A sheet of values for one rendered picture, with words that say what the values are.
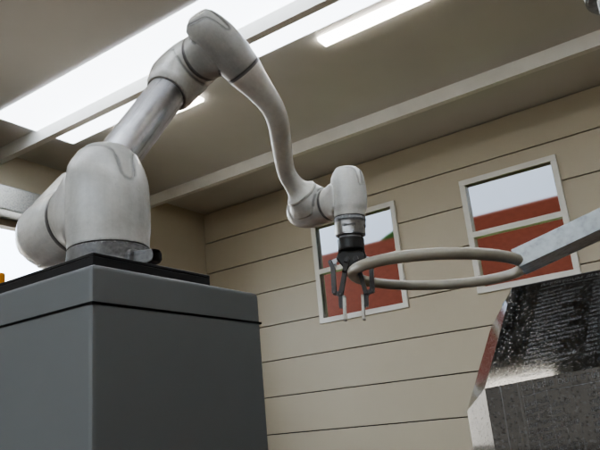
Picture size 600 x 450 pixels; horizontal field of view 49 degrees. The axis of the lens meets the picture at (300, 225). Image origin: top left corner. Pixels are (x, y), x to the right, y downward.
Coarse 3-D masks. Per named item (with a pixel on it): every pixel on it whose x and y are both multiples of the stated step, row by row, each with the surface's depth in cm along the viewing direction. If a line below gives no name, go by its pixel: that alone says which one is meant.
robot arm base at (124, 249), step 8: (104, 240) 119; (112, 240) 120; (72, 248) 120; (80, 248) 119; (88, 248) 119; (96, 248) 118; (104, 248) 119; (112, 248) 119; (120, 248) 120; (128, 248) 120; (136, 248) 122; (144, 248) 124; (72, 256) 120; (120, 256) 119; (128, 256) 119; (136, 256) 119; (144, 256) 118; (152, 256) 117; (160, 256) 120
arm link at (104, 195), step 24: (96, 144) 128; (120, 144) 130; (72, 168) 125; (96, 168) 123; (120, 168) 125; (72, 192) 123; (96, 192) 121; (120, 192) 123; (144, 192) 127; (48, 216) 130; (72, 216) 122; (96, 216) 120; (120, 216) 121; (144, 216) 126; (72, 240) 121; (96, 240) 119; (120, 240) 120; (144, 240) 125
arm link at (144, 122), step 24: (168, 72) 170; (192, 72) 172; (144, 96) 166; (168, 96) 168; (192, 96) 175; (120, 120) 162; (144, 120) 160; (168, 120) 168; (144, 144) 159; (48, 192) 139; (24, 216) 138; (24, 240) 137; (48, 240) 132; (48, 264) 138
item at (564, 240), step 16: (576, 224) 163; (592, 224) 161; (544, 240) 165; (560, 240) 164; (576, 240) 162; (592, 240) 168; (528, 256) 166; (544, 256) 166; (560, 256) 172; (528, 272) 176
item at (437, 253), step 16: (384, 256) 164; (400, 256) 162; (416, 256) 160; (432, 256) 159; (448, 256) 158; (464, 256) 158; (480, 256) 159; (496, 256) 160; (512, 256) 163; (352, 272) 177; (512, 272) 183; (400, 288) 202; (416, 288) 203; (432, 288) 203; (448, 288) 202
